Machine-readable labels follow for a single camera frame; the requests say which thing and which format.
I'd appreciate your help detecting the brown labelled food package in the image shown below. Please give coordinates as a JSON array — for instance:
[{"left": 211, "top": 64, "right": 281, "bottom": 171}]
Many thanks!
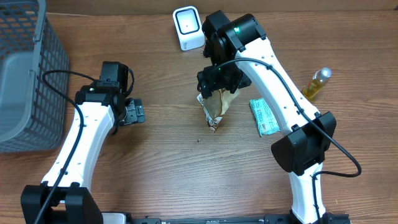
[{"left": 197, "top": 88, "right": 239, "bottom": 133}]

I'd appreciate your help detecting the white green snack package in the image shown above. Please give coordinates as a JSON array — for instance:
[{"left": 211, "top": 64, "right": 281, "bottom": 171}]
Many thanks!
[{"left": 249, "top": 98, "right": 280, "bottom": 137}]

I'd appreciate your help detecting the yellow oil bottle silver cap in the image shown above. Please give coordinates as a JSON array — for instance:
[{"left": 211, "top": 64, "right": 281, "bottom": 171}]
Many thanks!
[{"left": 302, "top": 67, "right": 332, "bottom": 101}]

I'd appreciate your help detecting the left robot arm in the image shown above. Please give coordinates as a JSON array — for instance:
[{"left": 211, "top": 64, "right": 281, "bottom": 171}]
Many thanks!
[{"left": 21, "top": 61, "right": 146, "bottom": 223}]

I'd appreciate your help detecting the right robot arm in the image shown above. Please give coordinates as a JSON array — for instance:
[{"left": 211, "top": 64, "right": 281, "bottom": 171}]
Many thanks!
[{"left": 197, "top": 11, "right": 336, "bottom": 223}]

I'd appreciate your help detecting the white barcode scanner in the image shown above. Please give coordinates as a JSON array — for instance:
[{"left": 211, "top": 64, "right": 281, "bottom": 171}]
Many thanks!
[{"left": 172, "top": 6, "right": 205, "bottom": 51}]

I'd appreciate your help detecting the grey plastic mesh basket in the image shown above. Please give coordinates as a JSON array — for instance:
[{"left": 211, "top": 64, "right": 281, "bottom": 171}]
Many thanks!
[{"left": 1, "top": 0, "right": 70, "bottom": 153}]

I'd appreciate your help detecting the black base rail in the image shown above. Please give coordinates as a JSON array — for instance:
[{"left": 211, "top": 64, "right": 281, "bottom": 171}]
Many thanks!
[{"left": 124, "top": 213, "right": 352, "bottom": 224}]

